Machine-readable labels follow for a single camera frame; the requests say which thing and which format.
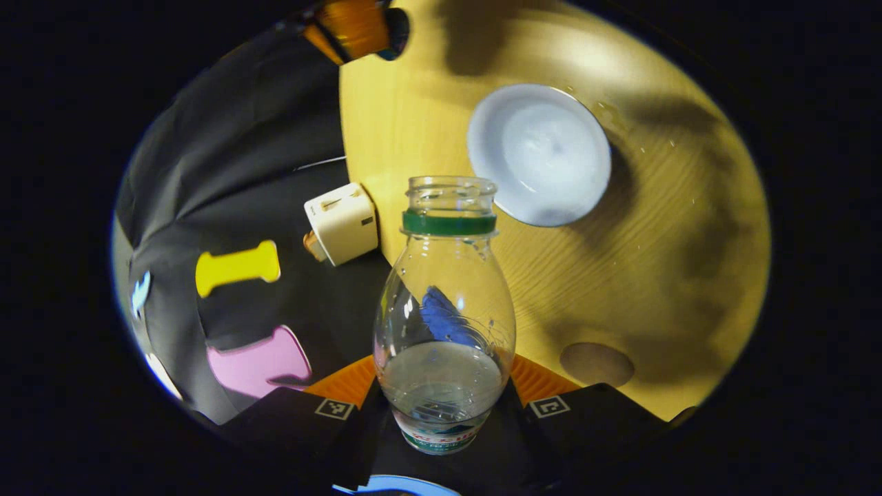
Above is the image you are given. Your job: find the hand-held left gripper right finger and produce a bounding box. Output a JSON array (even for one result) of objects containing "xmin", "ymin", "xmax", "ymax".
[{"xmin": 475, "ymin": 353, "xmax": 668, "ymax": 483}]

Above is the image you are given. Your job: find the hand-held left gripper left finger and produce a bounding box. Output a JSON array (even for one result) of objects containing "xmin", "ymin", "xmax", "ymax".
[{"xmin": 220, "ymin": 355, "xmax": 407, "ymax": 486}]

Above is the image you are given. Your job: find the clear plastic water bottle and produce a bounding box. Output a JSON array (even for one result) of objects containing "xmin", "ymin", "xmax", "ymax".
[{"xmin": 373, "ymin": 176, "xmax": 517, "ymax": 455}]

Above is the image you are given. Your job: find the round brown coaster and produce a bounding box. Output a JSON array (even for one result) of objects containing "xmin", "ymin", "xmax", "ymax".
[{"xmin": 560, "ymin": 342, "xmax": 635, "ymax": 388}]

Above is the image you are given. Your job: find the white teacup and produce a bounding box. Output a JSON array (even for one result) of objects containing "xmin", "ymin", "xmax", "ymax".
[{"xmin": 467, "ymin": 84, "xmax": 612, "ymax": 228}]

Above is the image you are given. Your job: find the white toaster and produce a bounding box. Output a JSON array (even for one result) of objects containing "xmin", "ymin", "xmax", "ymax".
[{"xmin": 304, "ymin": 182, "xmax": 379, "ymax": 267}]

